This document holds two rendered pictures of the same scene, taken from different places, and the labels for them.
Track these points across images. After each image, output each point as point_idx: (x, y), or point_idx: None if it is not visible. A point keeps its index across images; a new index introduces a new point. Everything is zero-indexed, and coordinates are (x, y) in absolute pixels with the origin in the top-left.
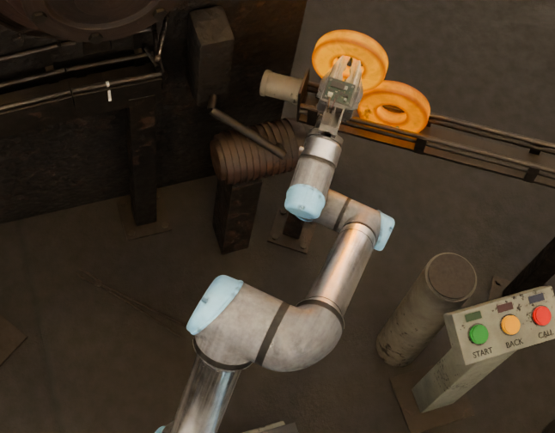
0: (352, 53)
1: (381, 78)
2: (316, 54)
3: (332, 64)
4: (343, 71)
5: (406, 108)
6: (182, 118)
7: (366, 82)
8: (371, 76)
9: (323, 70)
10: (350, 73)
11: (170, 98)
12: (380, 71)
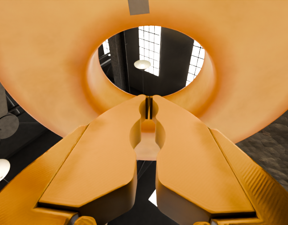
0: (149, 142)
1: (11, 91)
2: (279, 107)
3: (215, 80)
4: (162, 132)
5: None
6: None
7: (35, 39)
8: (50, 88)
9: (279, 24)
10: (132, 136)
11: None
12: (43, 115)
